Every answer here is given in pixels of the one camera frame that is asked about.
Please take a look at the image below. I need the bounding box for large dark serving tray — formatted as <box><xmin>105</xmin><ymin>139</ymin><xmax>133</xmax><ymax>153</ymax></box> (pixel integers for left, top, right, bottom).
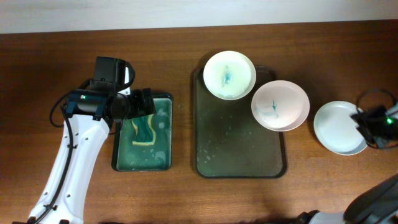
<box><xmin>193</xmin><ymin>69</ymin><xmax>288</xmax><ymax>179</ymax></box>

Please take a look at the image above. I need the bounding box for pale blue plate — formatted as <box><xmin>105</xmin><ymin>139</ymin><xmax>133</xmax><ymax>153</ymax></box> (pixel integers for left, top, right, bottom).
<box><xmin>313</xmin><ymin>101</ymin><xmax>368</xmax><ymax>156</ymax></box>

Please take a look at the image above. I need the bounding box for small green water tray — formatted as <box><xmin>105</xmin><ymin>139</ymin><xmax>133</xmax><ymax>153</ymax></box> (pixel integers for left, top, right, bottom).
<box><xmin>111</xmin><ymin>93</ymin><xmax>173</xmax><ymax>172</ymax></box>

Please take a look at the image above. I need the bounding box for white plate blue stain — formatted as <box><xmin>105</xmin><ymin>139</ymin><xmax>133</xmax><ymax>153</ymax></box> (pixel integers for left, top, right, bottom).
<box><xmin>203</xmin><ymin>51</ymin><xmax>257</xmax><ymax>100</ymax></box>

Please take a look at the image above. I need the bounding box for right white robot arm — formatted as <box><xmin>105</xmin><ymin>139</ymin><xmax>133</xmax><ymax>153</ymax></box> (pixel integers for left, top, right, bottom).
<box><xmin>295</xmin><ymin>101</ymin><xmax>397</xmax><ymax>223</ymax></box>

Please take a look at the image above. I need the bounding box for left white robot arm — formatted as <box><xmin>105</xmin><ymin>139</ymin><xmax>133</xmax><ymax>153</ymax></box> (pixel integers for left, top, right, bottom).
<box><xmin>27</xmin><ymin>57</ymin><xmax>155</xmax><ymax>223</ymax></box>

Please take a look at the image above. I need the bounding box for green yellow scrubbing sponge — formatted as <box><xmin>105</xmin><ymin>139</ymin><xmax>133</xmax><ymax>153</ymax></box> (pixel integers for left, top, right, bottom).
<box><xmin>131</xmin><ymin>114</ymin><xmax>156</xmax><ymax>146</ymax></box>

